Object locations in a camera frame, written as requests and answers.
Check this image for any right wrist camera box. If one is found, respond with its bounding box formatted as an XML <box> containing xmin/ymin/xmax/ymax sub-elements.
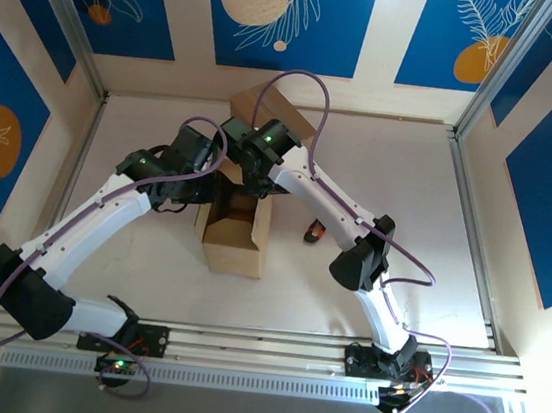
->
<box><xmin>217</xmin><ymin>115</ymin><xmax>253</xmax><ymax>150</ymax></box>

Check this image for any brown taped cardboard box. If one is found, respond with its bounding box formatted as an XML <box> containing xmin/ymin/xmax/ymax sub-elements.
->
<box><xmin>225</xmin><ymin>79</ymin><xmax>322</xmax><ymax>152</ymax></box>
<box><xmin>189</xmin><ymin>160</ymin><xmax>279</xmax><ymax>281</ymax></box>

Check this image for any orange black utility knife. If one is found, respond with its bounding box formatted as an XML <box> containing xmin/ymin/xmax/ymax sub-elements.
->
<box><xmin>303</xmin><ymin>214</ymin><xmax>329</xmax><ymax>247</ymax></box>

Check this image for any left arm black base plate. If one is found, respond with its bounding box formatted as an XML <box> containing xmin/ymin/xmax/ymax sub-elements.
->
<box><xmin>75</xmin><ymin>313</ymin><xmax>172</xmax><ymax>361</ymax></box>

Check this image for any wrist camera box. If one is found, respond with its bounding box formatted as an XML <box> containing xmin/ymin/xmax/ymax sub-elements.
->
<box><xmin>217</xmin><ymin>115</ymin><xmax>253</xmax><ymax>150</ymax></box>
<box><xmin>164</xmin><ymin>123</ymin><xmax>216</xmax><ymax>175</ymax></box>

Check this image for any aluminium corner post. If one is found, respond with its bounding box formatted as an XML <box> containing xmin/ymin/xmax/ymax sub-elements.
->
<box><xmin>453</xmin><ymin>0</ymin><xmax>552</xmax><ymax>149</ymax></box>
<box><xmin>6</xmin><ymin>0</ymin><xmax>122</xmax><ymax>99</ymax></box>

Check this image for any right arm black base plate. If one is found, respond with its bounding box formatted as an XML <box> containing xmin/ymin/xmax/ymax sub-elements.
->
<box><xmin>341</xmin><ymin>339</ymin><xmax>439</xmax><ymax>388</ymax></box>

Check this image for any aluminium side rail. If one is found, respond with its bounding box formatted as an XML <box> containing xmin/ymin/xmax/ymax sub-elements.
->
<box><xmin>14</xmin><ymin>84</ymin><xmax>111</xmax><ymax>316</ymax></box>
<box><xmin>422</xmin><ymin>128</ymin><xmax>530</xmax><ymax>355</ymax></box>

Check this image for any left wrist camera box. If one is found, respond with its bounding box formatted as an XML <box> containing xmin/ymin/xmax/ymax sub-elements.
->
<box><xmin>164</xmin><ymin>123</ymin><xmax>216</xmax><ymax>175</ymax></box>

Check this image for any slotted grey cable duct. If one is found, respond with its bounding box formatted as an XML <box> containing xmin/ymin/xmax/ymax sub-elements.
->
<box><xmin>0</xmin><ymin>337</ymin><xmax>528</xmax><ymax>413</ymax></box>

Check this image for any aluminium rail frame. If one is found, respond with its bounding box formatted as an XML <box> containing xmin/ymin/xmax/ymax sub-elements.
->
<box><xmin>0</xmin><ymin>289</ymin><xmax>534</xmax><ymax>412</ymax></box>

